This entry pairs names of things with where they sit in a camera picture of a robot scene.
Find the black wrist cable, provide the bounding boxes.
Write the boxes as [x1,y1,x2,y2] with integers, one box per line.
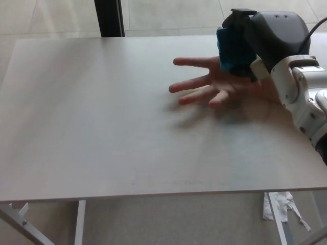
[299,17,327,56]

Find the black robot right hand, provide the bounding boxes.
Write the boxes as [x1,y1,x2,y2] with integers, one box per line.
[221,8,311,83]

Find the white slanted table leg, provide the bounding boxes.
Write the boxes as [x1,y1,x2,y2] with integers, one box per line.
[265,192,294,245]

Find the white straight table leg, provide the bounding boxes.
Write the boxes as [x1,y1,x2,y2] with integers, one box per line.
[74,200,86,245]

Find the blue textured cube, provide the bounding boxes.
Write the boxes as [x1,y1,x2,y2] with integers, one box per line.
[216,26,256,72]

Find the white crumpled paper strip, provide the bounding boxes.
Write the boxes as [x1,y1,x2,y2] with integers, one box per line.
[262,191,312,233]

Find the black vertical post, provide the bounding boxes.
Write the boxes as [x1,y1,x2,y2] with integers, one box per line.
[94,0,126,38]

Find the bare person hand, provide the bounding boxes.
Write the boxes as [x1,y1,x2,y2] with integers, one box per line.
[168,56,285,109]

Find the white metal hook bracket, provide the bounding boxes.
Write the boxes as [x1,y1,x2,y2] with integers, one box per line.
[9,202,29,217]

